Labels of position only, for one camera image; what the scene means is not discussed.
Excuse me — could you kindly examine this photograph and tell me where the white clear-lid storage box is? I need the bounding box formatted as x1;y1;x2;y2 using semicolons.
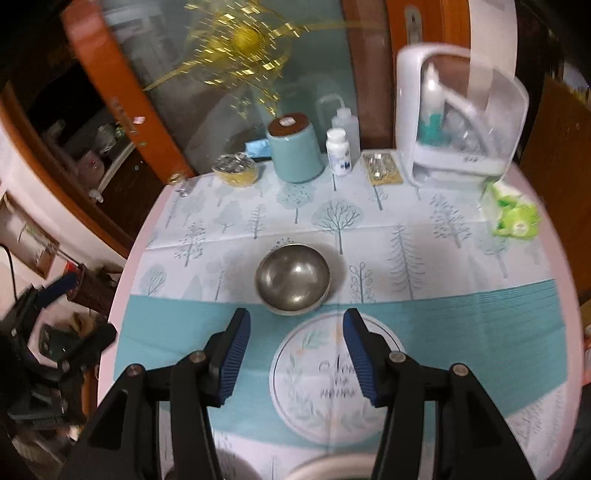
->
397;44;530;186

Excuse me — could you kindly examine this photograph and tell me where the steel bowl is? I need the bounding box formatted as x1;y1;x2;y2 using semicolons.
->
255;244;332;316

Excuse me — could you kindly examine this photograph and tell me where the orange framed glass door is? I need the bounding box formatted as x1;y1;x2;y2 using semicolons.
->
60;0;444;185

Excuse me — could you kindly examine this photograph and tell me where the yellow flat packet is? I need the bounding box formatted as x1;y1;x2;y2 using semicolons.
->
361;151;404;186

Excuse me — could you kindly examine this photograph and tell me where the teal ribbed placemat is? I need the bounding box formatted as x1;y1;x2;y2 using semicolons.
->
113;278;570;449

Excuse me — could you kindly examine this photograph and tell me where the gold wire ornament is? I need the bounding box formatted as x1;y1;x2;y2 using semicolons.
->
141;0;384;118

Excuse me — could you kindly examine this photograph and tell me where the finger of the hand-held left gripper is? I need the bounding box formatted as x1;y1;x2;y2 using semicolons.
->
32;274;80;305
39;322;117;370

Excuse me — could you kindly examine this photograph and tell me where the clear squeeze wash bottle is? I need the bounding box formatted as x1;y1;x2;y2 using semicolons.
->
316;94;361;160

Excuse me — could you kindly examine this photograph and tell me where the teal canister with brown lid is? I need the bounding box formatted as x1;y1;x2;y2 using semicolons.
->
266;113;324;184

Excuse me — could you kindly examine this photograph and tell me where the yellow round lidded container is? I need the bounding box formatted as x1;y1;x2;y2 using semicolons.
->
212;153;258;187

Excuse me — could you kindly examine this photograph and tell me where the plain white plate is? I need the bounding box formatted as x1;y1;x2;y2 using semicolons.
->
285;453;377;480

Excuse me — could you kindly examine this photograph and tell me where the blue face mask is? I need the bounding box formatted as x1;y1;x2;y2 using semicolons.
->
244;140;274;162

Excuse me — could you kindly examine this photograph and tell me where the green tissue pack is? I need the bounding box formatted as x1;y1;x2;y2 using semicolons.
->
480;180;542;240

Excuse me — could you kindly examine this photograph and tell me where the dark brown cylinder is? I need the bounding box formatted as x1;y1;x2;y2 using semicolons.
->
66;262;125;319

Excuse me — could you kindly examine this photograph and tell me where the brown wooden cabinet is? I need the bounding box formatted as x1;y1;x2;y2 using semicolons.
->
519;74;591;324

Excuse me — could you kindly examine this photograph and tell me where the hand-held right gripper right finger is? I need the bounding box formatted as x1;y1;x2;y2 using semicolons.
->
342;308;527;480

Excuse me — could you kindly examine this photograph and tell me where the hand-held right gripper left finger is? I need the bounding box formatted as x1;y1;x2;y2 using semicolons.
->
69;308;251;480

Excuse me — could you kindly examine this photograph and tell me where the round leaf-print mat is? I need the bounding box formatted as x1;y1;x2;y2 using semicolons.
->
269;311;407;444

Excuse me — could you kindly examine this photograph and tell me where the white pill bottle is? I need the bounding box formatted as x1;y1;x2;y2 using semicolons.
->
325;128;352;176

